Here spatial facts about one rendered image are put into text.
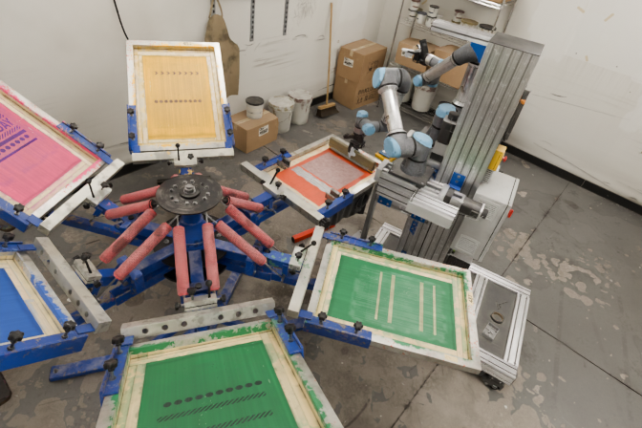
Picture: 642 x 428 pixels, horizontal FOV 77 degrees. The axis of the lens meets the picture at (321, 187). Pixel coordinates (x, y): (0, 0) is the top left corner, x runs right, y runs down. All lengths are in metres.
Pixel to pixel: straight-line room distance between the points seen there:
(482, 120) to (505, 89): 0.20
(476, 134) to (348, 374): 1.72
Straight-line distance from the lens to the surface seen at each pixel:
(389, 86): 2.39
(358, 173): 2.85
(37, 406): 3.03
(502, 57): 2.28
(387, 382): 2.99
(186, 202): 1.92
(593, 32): 5.45
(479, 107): 2.38
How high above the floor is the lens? 2.55
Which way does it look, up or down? 37 degrees down
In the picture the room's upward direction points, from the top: 10 degrees clockwise
